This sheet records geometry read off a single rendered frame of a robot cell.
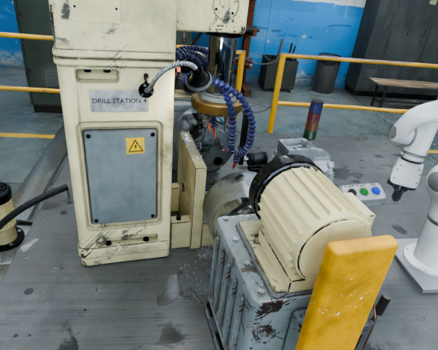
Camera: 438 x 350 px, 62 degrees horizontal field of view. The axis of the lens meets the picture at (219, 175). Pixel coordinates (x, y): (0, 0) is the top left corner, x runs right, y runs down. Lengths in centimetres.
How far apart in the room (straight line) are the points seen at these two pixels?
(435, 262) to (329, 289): 94
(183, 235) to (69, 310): 44
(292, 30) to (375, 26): 127
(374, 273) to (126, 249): 84
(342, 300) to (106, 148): 73
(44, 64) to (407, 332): 429
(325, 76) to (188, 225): 542
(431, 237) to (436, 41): 584
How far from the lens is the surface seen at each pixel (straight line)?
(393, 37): 677
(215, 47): 120
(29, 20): 467
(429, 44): 714
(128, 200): 119
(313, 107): 180
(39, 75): 478
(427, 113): 145
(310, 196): 74
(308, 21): 666
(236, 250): 87
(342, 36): 692
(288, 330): 87
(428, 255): 158
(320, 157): 152
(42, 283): 134
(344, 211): 72
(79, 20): 100
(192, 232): 135
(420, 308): 146
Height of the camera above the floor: 173
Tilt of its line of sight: 30 degrees down
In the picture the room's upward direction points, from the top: 6 degrees clockwise
